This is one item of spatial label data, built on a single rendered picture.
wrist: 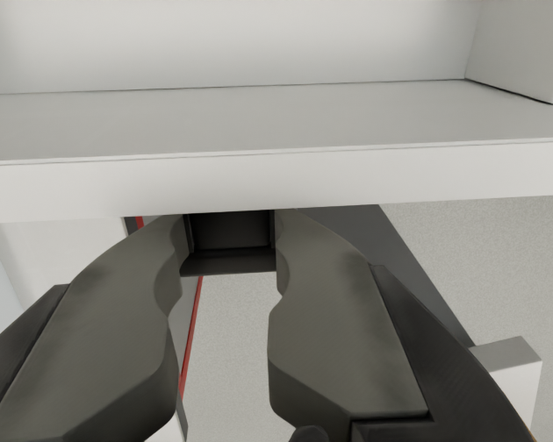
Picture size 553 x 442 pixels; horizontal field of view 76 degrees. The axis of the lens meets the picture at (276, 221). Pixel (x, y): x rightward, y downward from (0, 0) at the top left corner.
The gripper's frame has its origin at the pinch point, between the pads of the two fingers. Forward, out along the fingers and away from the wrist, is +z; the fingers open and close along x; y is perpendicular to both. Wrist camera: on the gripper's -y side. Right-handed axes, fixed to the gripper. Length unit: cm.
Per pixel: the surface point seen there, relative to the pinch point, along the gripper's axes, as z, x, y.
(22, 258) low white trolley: 14.5, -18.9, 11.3
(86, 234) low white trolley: 14.5, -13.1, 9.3
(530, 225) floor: 91, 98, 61
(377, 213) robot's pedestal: 60, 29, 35
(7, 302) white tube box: 13.2, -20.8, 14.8
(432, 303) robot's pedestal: 30, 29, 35
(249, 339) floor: 91, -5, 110
